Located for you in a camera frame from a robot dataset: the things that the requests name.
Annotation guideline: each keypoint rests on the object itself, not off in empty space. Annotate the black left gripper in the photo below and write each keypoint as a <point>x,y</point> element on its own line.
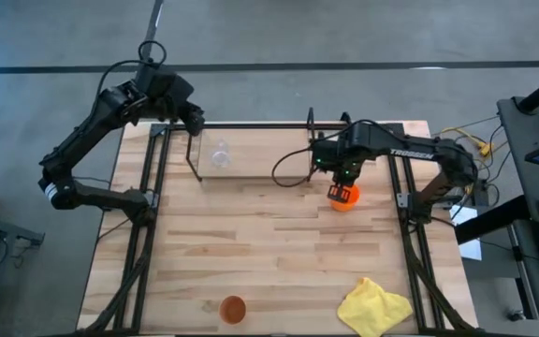
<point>173,93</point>

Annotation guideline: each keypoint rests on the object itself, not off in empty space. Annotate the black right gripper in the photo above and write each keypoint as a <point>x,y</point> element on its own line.
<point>353,161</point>

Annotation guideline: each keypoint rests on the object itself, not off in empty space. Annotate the orange mug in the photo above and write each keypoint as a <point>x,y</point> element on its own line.
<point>351,204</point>

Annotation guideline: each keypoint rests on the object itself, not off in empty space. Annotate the tall tan cup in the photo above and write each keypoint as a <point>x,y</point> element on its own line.
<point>232,310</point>

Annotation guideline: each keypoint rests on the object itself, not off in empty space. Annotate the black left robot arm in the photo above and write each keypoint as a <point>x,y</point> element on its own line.
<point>82,131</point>

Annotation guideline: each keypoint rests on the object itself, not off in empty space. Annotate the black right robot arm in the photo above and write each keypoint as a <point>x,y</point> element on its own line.
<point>410,152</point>

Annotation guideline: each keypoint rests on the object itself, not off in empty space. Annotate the clear glass cup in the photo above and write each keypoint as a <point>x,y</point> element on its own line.
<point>221,158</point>

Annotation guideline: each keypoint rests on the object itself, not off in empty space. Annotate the yellow cloth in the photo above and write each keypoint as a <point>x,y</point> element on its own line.
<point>372,309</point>

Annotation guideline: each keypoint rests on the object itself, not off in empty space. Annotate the white paper sheet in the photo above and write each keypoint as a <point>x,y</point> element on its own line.
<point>470,248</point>

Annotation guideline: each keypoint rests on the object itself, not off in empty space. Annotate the dark grey equipment cart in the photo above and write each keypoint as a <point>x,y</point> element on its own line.
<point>517,154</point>

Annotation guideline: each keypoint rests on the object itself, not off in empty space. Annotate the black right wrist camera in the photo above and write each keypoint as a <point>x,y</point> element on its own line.
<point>328,154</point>

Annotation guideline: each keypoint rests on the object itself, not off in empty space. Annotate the black rig base frame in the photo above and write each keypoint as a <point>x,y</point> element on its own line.
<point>251,126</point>

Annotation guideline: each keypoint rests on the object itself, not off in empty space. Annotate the wooden shelf with black frame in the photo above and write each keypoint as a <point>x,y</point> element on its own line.
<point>260,154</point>

